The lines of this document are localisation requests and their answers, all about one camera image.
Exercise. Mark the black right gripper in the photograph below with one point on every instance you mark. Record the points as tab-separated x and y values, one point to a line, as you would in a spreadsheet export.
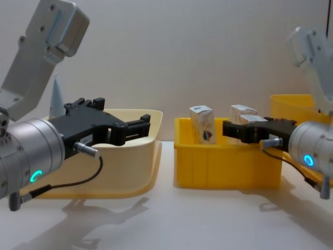
275	131

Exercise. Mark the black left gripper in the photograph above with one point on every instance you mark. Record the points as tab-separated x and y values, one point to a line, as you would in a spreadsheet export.
83	125

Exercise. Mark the yellow plastic bin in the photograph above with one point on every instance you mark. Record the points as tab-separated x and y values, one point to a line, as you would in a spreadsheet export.
221	166
291	106

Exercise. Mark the cream plastic bin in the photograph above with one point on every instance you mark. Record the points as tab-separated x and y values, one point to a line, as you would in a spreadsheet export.
125	166

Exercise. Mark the pale blue pointed carton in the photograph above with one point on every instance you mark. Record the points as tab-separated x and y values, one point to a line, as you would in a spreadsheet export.
56	101

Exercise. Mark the silver carton with printed picture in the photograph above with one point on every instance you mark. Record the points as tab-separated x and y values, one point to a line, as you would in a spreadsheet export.
204	125

